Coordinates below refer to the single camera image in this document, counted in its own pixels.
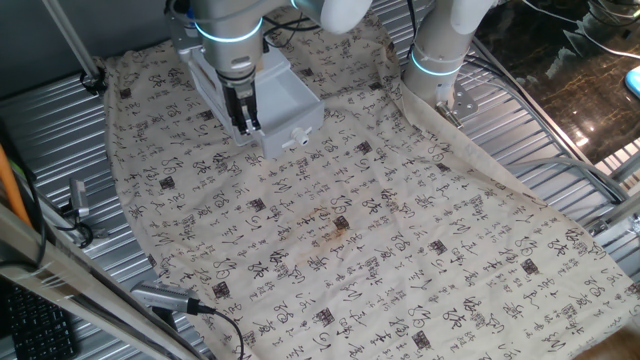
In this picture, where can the wrist-mounted camera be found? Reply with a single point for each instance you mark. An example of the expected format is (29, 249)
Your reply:
(182, 40)

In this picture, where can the aluminium frame bar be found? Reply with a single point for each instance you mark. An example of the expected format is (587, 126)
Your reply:
(75, 270)

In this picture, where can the white plastic drawer with knob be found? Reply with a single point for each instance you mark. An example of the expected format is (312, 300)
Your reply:
(295, 112)

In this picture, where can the white plastic drawer cabinet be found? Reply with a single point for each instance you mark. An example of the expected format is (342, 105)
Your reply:
(275, 65)

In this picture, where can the orange pole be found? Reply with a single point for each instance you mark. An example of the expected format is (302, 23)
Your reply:
(11, 190)

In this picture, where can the small silver camera on clamp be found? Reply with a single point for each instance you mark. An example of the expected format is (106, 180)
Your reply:
(79, 197)

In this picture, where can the black keyboard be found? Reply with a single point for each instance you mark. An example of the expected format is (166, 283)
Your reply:
(40, 325)

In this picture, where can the aluminium frame profile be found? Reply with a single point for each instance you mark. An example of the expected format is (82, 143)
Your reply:
(617, 210)

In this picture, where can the beige cloth with black calligraphy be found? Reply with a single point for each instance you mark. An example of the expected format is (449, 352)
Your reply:
(350, 225)

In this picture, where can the light blue object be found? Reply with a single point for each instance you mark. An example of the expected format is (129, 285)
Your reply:
(634, 82)

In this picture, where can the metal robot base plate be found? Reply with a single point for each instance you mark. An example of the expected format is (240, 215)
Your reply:
(462, 102)

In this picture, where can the grey tripod pole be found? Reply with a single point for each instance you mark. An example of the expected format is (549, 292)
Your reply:
(70, 40)

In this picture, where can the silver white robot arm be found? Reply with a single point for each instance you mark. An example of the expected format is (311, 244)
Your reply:
(227, 20)

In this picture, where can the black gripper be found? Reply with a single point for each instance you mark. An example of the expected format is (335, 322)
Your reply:
(240, 95)

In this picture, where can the silver ribbed camera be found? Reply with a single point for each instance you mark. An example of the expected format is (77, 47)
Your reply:
(165, 297)

